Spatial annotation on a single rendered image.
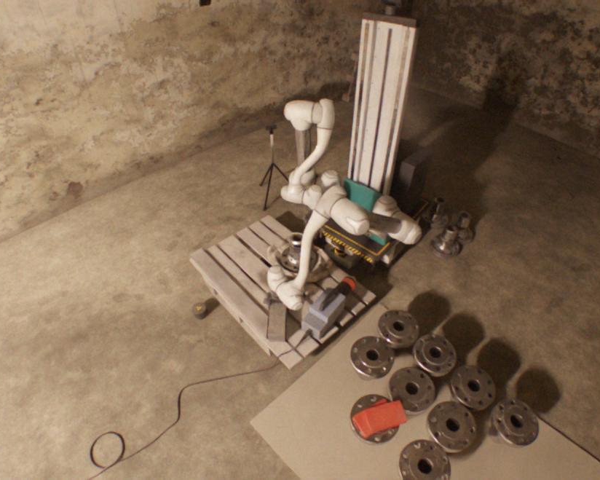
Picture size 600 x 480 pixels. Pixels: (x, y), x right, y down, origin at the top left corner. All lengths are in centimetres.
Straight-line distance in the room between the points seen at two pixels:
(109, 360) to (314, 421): 142
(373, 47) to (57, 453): 304
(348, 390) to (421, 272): 118
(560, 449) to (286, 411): 165
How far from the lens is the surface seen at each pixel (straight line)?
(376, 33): 223
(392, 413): 188
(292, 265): 248
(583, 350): 307
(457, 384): 211
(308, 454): 207
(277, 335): 210
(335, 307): 212
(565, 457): 257
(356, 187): 255
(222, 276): 251
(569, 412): 272
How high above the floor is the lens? 203
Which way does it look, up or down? 44 degrees down
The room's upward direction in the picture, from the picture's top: straight up
